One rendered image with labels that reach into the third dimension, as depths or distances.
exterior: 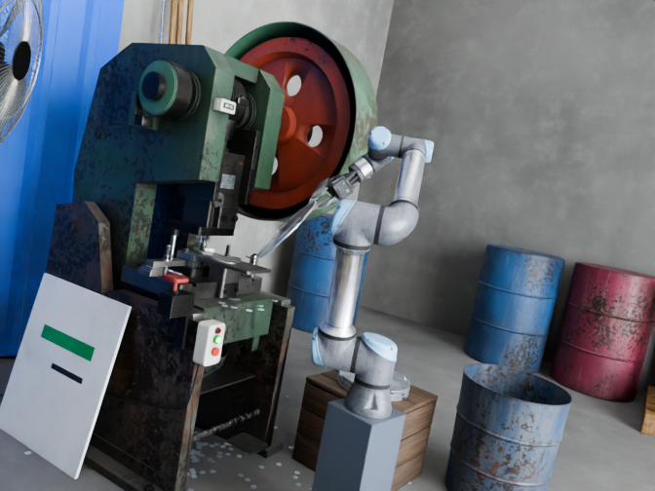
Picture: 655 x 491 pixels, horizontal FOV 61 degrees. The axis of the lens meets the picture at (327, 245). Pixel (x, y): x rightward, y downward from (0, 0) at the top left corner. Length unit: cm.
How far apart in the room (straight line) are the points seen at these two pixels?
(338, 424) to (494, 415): 68
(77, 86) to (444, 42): 341
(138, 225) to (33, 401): 75
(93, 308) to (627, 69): 420
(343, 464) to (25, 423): 120
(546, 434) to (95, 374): 163
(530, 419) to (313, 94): 151
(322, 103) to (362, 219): 85
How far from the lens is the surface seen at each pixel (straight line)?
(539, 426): 226
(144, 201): 217
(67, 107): 309
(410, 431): 229
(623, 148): 492
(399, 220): 160
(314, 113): 234
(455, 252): 511
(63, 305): 230
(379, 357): 172
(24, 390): 242
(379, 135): 189
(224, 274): 203
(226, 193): 209
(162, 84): 190
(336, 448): 183
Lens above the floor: 113
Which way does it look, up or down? 6 degrees down
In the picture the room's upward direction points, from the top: 10 degrees clockwise
